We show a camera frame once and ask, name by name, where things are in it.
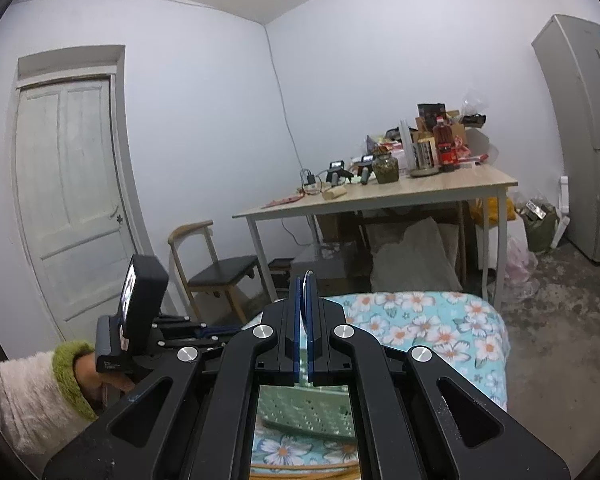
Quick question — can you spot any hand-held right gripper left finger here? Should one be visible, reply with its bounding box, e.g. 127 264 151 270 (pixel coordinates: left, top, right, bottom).
42 276 301 480

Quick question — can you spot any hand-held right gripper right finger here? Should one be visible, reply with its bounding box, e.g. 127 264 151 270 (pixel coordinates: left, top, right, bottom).
309 287 572 480

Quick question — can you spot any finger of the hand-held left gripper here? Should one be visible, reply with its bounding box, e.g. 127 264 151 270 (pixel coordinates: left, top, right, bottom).
154 314 242 337
158 337 229 350

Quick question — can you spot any metal spoon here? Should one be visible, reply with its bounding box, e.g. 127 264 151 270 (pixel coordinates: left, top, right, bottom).
301 270 316 386

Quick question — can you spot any green perforated utensil holder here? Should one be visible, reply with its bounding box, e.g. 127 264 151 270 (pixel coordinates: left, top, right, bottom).
257 384 356 437

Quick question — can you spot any bamboo chopstick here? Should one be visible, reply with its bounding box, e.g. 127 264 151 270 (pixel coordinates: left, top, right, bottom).
251 462 359 474

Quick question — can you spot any person's left hand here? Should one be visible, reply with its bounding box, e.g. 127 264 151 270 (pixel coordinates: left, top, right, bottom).
75 351 136 414

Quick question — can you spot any wooden chair with black seat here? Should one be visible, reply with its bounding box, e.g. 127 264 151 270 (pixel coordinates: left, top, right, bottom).
168 220 267 327

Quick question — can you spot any small dark stool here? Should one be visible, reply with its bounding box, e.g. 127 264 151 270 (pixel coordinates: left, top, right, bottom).
267 258 296 291

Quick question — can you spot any grey storage box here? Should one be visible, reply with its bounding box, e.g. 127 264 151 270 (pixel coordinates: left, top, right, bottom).
290 242 372 292

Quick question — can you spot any floral tablecloth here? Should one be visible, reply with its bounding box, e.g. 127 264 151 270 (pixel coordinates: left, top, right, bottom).
250 290 511 480

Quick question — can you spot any white panelled door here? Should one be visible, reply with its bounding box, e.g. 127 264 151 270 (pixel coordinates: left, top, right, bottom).
11 45 148 342

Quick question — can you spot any white woven sack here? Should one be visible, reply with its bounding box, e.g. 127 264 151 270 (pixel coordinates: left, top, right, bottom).
370 217 464 293

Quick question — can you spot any spare hand-held gripper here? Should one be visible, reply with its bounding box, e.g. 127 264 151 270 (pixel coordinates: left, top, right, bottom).
357 155 377 186
326 160 354 186

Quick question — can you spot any wooden table with white legs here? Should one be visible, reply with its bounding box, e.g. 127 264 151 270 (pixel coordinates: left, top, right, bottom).
232 162 519 312

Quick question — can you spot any glass jar with green contents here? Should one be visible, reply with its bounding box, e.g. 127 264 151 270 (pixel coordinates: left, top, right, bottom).
371 152 399 185

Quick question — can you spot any striped canister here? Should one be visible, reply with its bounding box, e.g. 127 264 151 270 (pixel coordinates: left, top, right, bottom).
416 140 436 171

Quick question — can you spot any pink plastic bag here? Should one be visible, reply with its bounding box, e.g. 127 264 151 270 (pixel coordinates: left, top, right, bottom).
505 237 539 287

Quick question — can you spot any yellow bag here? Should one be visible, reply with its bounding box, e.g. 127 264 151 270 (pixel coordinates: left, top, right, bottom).
472 197 516 224

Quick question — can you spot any red drink bottle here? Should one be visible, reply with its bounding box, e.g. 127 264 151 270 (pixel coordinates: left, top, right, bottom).
432 115 459 173

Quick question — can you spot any brown cardboard box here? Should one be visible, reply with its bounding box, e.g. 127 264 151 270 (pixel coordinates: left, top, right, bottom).
414 117 467 161

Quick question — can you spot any black carton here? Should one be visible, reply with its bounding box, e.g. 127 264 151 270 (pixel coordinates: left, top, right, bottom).
417 103 449 121

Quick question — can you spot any green bag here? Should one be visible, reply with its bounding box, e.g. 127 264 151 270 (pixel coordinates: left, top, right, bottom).
522 200 559 254

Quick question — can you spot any white plastic bottle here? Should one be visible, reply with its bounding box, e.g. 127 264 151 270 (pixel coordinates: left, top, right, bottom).
550 212 574 249

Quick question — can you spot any clear plastic bag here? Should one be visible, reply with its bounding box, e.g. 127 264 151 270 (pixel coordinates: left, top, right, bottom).
460 87 489 127

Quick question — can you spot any grey refrigerator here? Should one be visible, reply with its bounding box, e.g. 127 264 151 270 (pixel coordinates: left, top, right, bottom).
531 14 600 264

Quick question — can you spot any thin wall cable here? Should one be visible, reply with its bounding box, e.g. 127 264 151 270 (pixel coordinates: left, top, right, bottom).
264 25 307 176

